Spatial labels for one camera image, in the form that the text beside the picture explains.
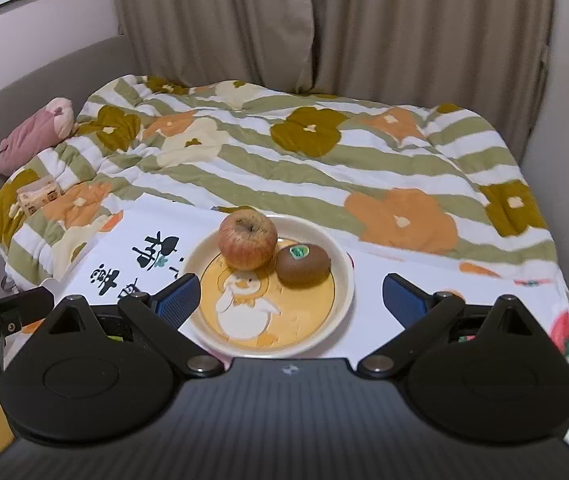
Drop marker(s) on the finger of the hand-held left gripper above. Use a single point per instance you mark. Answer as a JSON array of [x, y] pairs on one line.
[[19, 307]]

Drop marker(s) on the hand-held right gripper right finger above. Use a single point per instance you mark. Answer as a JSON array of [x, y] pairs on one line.
[[404, 300]]

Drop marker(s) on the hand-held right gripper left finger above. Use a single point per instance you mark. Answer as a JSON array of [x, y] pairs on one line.
[[180, 300]]

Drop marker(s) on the yellow duck print plate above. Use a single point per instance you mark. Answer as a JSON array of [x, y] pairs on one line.
[[269, 327]]

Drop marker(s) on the white printed cloth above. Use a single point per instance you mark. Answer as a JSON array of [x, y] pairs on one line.
[[389, 267]]

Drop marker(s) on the yellow patterned item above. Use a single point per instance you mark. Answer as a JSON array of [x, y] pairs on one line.
[[0, 427]]

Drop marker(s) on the small printed box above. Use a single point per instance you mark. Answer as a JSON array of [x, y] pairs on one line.
[[39, 196]]

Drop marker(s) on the red apple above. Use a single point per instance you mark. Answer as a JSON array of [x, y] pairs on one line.
[[247, 240]]

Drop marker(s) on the brown kiwi with sticker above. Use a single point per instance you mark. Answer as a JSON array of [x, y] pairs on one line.
[[304, 266]]

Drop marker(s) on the pink plush toy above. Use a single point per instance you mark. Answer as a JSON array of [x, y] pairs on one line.
[[27, 140]]

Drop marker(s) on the striped floral blanket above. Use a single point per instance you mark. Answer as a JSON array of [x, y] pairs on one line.
[[274, 170]]

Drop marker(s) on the brown upholstered headboard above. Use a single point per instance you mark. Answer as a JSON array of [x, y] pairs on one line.
[[39, 80]]

